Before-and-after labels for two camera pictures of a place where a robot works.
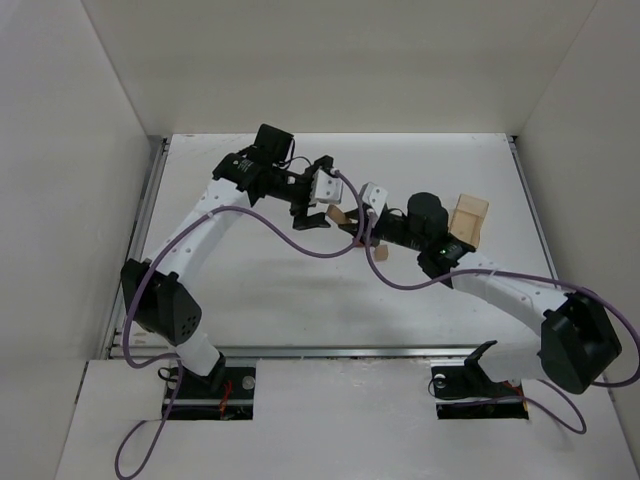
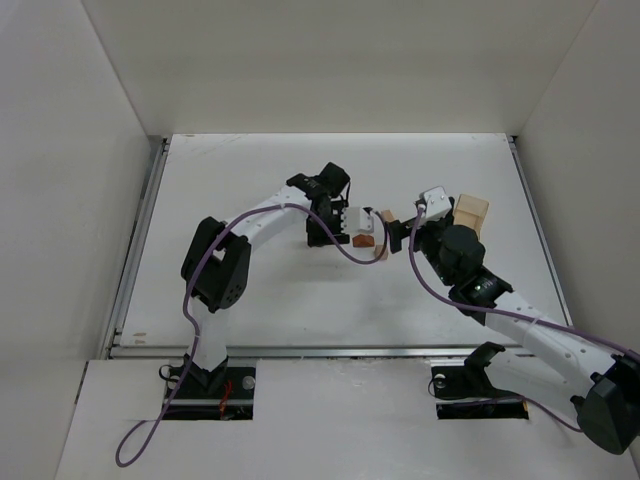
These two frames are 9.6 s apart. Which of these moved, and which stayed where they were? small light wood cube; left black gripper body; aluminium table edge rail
Moved: left black gripper body
Stayed: aluminium table edge rail; small light wood cube
